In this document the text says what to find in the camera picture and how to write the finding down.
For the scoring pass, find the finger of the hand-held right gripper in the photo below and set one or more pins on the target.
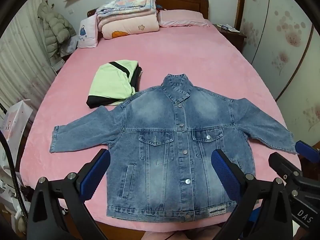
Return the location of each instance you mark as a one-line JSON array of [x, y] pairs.
[[282, 165], [307, 150]]

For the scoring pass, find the blue denim jacket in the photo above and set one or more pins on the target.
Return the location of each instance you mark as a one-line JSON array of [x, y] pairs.
[[160, 130]]

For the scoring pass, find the pale floral curtain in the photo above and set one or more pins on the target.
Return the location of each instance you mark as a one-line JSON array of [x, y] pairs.
[[22, 62]]

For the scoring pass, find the pink cushion with blue print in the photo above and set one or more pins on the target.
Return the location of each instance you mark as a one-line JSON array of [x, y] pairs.
[[87, 32]]

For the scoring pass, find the white plastic stand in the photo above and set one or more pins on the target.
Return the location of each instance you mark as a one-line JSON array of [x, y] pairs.
[[6, 192]]

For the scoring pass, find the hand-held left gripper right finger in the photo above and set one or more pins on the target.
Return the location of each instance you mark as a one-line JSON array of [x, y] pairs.
[[225, 172]]

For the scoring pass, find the floral folded quilt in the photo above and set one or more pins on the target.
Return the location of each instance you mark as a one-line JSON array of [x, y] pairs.
[[125, 1]]

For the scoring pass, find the floral wardrobe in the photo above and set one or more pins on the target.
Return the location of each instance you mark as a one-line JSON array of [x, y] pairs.
[[282, 42]]

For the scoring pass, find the white paper bag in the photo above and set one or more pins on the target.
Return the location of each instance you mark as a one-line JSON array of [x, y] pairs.
[[15, 117]]

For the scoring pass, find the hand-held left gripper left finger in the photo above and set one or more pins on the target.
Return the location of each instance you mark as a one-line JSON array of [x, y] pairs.
[[96, 175]]

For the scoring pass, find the blue plastic object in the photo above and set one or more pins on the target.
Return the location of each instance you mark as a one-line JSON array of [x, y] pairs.
[[256, 213]]

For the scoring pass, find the wooden bed headboard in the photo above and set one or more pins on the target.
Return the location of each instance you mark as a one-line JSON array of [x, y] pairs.
[[180, 2]]

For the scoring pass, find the green and black folded garment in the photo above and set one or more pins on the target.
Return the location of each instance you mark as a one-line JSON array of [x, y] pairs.
[[110, 82]]

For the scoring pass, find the white plastic bag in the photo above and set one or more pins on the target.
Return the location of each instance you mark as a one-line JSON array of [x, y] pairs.
[[70, 46]]

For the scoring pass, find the grey-green puffer jacket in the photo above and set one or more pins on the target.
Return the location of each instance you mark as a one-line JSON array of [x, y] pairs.
[[53, 30]]

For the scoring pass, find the wooden nightstand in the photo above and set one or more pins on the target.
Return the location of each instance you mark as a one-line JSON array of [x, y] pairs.
[[232, 40]]

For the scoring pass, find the white paper sheet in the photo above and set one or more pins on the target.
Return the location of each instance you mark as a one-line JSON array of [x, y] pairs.
[[233, 30]]

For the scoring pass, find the pink pillow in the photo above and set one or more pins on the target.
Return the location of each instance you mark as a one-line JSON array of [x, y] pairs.
[[182, 17]]

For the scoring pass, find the pink folded blanket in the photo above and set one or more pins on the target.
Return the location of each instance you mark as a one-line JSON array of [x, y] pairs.
[[130, 26]]

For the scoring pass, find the pink bed sheet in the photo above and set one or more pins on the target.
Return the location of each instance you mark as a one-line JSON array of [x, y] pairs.
[[200, 62]]

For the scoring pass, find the small blue box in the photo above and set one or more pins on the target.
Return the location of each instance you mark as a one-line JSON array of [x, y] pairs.
[[224, 27]]

